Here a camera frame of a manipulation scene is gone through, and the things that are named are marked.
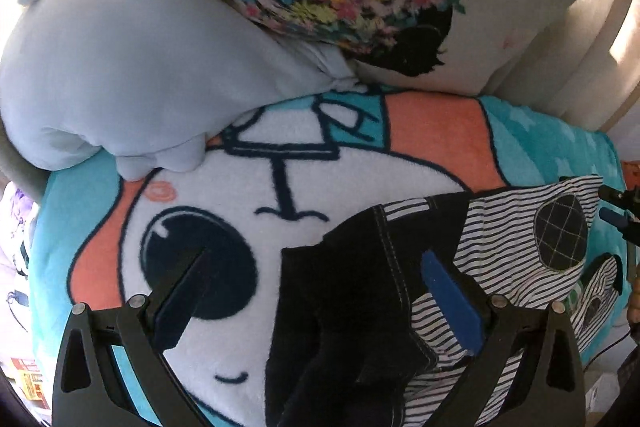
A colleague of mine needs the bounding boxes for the black striped child pants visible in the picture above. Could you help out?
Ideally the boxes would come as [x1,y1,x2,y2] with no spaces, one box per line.
[265,175,624,426]

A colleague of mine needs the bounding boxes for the person's bare hand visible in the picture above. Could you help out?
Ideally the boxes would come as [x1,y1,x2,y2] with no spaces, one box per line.
[626,275,640,326]

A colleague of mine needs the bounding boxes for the teal cartoon fleece blanket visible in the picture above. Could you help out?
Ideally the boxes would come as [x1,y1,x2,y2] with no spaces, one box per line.
[29,91,630,426]

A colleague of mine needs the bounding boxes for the light blue plush pillow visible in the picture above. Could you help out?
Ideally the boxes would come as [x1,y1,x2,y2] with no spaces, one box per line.
[1,0,358,181]

